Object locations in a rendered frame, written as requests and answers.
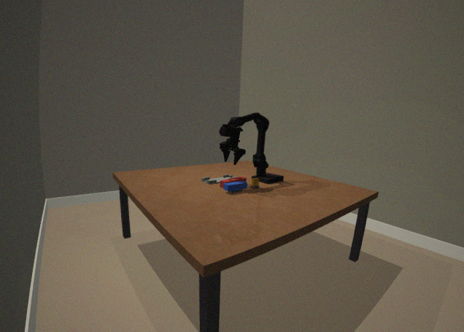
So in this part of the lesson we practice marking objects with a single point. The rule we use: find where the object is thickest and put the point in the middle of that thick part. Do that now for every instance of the red bar with square socket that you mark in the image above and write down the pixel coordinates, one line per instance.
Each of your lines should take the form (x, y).
(237, 179)

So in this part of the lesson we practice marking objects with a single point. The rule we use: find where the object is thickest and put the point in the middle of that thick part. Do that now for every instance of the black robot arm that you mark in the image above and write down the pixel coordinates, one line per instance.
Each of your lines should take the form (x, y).
(231, 130)

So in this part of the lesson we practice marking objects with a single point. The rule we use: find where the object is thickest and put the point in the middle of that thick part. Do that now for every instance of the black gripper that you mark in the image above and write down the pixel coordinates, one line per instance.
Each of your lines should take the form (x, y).
(238, 152)

